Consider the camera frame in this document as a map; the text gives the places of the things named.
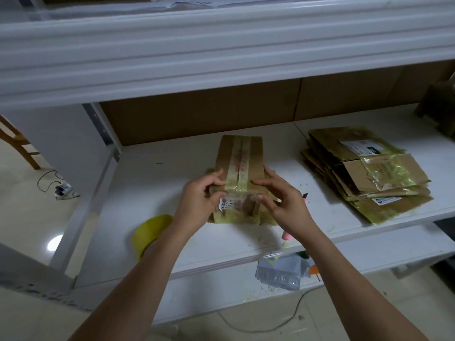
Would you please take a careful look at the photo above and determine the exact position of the wooden chair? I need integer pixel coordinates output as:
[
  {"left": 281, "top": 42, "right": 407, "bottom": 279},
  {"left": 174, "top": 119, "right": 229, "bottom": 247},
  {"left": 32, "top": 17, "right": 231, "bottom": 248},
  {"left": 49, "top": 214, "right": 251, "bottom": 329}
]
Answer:
[{"left": 0, "top": 115, "right": 42, "bottom": 171}]

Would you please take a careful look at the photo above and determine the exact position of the labelled taped cardboard box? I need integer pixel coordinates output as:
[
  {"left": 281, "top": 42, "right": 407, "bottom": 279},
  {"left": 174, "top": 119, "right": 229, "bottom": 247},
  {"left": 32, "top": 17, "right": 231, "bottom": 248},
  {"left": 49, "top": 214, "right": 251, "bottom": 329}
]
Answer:
[{"left": 415, "top": 73, "right": 455, "bottom": 136}]

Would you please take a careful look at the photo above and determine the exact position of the white metal shelf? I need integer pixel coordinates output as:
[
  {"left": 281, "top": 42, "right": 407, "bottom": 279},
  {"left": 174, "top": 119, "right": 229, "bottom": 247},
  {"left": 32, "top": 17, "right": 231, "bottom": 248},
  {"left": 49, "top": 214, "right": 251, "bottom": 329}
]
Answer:
[{"left": 0, "top": 0, "right": 455, "bottom": 324}]

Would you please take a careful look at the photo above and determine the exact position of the yellow tape roll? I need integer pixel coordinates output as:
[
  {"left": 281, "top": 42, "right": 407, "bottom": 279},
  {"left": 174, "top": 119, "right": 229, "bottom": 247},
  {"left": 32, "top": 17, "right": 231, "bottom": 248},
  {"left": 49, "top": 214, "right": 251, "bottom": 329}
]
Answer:
[{"left": 131, "top": 214, "right": 175, "bottom": 259}]

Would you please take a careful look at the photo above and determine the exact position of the person's right hand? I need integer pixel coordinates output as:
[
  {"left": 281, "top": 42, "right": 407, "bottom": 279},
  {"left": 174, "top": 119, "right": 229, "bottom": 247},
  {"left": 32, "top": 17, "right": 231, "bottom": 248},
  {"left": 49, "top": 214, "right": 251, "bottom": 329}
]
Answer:
[{"left": 251, "top": 165, "right": 318, "bottom": 243}]

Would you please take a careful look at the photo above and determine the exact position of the person's left forearm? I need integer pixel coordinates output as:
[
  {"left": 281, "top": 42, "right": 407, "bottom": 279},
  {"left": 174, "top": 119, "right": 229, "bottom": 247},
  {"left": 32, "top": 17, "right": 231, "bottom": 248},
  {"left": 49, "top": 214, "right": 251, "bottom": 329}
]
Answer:
[{"left": 70, "top": 225, "right": 191, "bottom": 341}]

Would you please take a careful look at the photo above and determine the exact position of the stack of cardboard boxes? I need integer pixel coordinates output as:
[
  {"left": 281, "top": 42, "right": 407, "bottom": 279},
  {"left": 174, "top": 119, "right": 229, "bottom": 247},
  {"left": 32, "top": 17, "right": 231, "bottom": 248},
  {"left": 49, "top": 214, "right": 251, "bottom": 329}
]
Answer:
[{"left": 300, "top": 126, "right": 435, "bottom": 226}]

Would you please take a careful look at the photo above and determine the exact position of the person's right forearm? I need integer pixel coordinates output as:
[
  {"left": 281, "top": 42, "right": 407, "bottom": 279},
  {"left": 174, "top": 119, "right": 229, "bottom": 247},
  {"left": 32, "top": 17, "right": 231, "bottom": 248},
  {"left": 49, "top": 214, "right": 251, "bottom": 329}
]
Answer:
[{"left": 297, "top": 224, "right": 429, "bottom": 341}]

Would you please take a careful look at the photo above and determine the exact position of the large plain cardboard box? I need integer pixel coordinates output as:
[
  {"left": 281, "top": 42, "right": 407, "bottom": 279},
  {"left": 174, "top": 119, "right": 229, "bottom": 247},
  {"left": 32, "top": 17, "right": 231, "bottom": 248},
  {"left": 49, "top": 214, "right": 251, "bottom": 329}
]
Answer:
[{"left": 205, "top": 133, "right": 281, "bottom": 226}]

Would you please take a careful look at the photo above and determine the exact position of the person's left hand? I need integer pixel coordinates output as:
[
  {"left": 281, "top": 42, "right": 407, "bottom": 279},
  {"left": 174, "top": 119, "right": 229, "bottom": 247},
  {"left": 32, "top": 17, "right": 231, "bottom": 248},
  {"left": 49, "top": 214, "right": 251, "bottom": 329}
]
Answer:
[{"left": 171, "top": 168, "right": 229, "bottom": 240}]

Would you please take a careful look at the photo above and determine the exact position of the white power strip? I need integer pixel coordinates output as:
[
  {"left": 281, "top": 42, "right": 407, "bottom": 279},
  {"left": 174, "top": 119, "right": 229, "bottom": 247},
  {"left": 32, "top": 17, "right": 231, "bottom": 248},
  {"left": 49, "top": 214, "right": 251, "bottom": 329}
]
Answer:
[{"left": 54, "top": 180, "right": 78, "bottom": 199}]

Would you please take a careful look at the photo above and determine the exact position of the pink utility knife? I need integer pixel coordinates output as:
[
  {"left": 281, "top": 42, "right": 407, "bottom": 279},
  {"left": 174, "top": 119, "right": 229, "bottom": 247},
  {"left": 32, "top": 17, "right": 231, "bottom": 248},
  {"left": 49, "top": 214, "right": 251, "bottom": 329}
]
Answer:
[{"left": 281, "top": 192, "right": 309, "bottom": 242}]

